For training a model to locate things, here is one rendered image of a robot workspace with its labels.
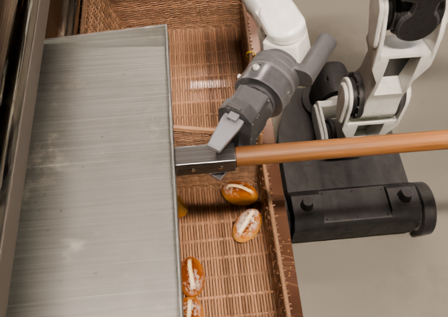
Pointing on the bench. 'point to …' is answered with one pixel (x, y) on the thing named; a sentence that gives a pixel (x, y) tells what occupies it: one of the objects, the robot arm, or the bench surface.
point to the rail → (15, 81)
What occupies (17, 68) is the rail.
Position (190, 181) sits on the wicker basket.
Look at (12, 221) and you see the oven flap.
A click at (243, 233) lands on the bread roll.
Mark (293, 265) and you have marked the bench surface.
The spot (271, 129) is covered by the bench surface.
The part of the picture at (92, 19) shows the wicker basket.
